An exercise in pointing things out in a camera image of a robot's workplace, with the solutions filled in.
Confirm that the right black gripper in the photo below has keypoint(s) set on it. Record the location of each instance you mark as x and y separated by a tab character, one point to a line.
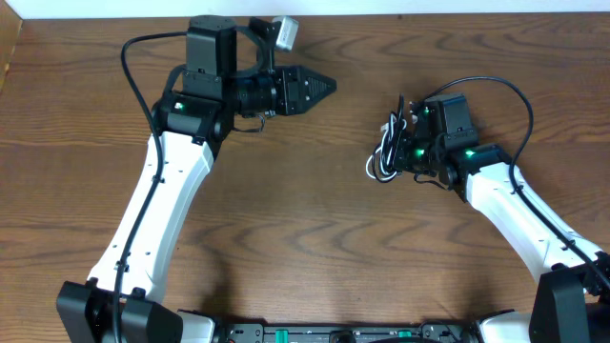
402	151

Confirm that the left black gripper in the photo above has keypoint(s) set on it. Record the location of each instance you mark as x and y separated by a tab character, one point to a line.
291	90

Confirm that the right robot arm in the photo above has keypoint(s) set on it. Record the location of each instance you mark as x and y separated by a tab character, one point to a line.
438	143

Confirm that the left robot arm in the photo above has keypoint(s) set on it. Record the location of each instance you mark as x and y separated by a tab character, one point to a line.
230	71

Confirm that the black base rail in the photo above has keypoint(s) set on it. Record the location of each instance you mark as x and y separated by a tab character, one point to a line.
429	331

